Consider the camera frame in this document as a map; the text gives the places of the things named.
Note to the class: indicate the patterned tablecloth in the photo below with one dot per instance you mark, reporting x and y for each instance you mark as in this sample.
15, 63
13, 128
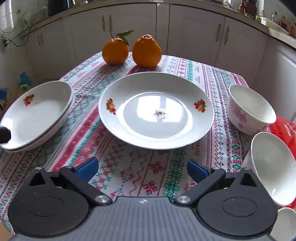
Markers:
126, 170

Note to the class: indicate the white fruit plate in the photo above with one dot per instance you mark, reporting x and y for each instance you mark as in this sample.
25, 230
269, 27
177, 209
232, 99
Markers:
157, 111
35, 112

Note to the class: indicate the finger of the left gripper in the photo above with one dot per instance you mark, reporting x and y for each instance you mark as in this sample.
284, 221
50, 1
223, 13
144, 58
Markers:
5, 135

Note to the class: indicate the white plate fruit print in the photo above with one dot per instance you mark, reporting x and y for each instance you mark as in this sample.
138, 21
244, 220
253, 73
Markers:
47, 135

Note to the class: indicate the orange with leaf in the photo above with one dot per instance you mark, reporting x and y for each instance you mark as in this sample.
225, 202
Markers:
116, 50

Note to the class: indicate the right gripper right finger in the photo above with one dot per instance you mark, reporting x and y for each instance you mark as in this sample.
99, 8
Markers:
207, 180

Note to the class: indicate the red box beside table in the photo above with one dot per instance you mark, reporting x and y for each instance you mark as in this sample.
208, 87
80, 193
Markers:
284, 132

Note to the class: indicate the orange without leaf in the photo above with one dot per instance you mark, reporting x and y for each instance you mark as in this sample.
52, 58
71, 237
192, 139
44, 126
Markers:
146, 52

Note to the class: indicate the blue thermos jug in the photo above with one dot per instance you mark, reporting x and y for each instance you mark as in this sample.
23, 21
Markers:
25, 83

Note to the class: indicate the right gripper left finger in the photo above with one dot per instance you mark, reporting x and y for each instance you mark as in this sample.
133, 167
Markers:
77, 178

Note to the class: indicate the white floral bowl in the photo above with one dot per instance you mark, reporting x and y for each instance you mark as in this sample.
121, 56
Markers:
248, 111
256, 158
284, 228

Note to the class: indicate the white kitchen cabinets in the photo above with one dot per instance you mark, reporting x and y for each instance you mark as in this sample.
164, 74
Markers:
195, 30

